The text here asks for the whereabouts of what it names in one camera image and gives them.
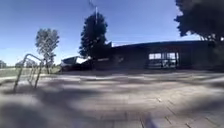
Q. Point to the dark low building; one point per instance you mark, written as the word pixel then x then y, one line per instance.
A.
pixel 140 56

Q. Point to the large dark tree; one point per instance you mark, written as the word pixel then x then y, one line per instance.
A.
pixel 203 16

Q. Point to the metal bicycle rack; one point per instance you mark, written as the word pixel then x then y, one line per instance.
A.
pixel 20 68

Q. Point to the small building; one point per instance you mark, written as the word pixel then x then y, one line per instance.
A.
pixel 70 61

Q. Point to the grey paved path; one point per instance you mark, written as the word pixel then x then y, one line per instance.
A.
pixel 110 100

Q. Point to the tall dark tree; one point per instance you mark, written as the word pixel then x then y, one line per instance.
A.
pixel 94 33

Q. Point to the grass strip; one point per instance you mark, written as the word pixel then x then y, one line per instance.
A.
pixel 13 71

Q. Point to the small thin tree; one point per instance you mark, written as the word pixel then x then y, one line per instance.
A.
pixel 46 41

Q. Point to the pole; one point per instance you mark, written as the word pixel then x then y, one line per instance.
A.
pixel 96 13

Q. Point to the robot's own part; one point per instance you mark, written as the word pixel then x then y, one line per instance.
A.
pixel 149 122

